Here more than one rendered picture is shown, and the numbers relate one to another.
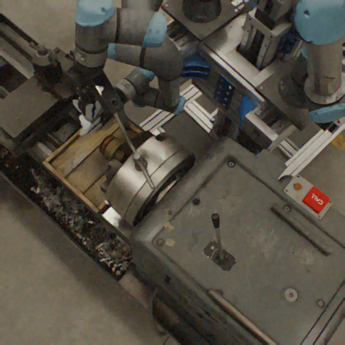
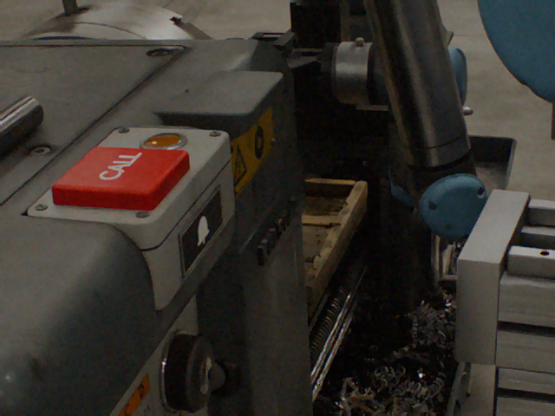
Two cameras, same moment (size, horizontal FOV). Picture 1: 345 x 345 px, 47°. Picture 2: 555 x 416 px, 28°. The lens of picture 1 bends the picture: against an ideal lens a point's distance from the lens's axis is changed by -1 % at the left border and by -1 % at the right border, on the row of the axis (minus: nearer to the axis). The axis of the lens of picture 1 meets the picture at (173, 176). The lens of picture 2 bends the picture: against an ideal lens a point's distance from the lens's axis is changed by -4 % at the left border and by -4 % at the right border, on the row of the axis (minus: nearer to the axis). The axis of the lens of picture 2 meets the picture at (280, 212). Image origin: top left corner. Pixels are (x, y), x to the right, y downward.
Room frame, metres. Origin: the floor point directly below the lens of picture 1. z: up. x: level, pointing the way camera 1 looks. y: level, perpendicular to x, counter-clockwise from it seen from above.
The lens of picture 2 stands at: (0.34, -0.99, 1.49)
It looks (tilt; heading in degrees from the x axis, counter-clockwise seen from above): 24 degrees down; 74
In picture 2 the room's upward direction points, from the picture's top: 3 degrees counter-clockwise
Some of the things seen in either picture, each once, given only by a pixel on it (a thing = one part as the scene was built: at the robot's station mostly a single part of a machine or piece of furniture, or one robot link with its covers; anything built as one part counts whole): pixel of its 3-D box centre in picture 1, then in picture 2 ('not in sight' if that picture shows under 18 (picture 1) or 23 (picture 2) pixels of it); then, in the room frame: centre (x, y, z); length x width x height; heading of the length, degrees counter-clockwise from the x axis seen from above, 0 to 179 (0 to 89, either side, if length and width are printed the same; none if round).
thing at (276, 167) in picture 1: (267, 167); (213, 109); (0.51, -0.28, 1.24); 0.09 x 0.08 x 0.03; 57
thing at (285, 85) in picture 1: (303, 82); not in sight; (0.86, -0.39, 1.21); 0.15 x 0.15 x 0.10
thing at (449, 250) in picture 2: not in sight; (428, 217); (1.01, 0.48, 0.75); 0.27 x 0.10 x 0.23; 57
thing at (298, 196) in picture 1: (305, 199); (137, 211); (0.43, -0.40, 1.23); 0.13 x 0.08 x 0.05; 57
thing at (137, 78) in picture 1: (139, 78); (419, 78); (0.87, 0.18, 1.08); 0.11 x 0.08 x 0.09; 147
